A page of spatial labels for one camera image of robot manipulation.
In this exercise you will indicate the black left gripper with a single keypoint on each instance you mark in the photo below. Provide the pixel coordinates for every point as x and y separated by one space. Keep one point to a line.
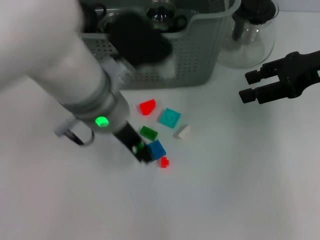
128 136

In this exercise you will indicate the blue square toy brick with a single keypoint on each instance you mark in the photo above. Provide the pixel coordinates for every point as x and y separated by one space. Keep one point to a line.
158 150

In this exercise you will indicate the green stepped toy brick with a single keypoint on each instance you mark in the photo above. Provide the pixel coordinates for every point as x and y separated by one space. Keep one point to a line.
140 145

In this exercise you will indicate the grey-green perforated storage bin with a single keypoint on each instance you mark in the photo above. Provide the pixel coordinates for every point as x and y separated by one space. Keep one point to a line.
195 50

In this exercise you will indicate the glass pitcher with black lid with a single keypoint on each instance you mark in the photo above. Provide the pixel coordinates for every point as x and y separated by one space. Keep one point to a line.
255 12

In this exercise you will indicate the orange-red wedge toy block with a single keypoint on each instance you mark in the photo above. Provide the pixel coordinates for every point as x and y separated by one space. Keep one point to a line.
147 107

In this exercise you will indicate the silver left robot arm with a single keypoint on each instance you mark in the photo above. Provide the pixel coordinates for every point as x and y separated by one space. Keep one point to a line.
62 62

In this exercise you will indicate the black clay teapot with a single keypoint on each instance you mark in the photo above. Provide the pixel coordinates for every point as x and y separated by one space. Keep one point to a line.
91 17

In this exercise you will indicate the green rectangular toy brick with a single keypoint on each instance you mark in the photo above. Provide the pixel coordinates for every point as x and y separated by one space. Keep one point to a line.
148 132

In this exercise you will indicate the white toy brick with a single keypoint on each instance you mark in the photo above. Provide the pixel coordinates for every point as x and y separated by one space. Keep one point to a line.
183 132

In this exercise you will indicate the small red brick with stud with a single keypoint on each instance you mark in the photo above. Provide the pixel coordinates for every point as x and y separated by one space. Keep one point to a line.
164 162

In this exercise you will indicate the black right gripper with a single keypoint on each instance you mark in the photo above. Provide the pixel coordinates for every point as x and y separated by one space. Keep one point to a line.
300 75

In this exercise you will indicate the teal square toy plate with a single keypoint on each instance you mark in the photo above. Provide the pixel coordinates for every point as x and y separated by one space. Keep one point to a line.
170 118

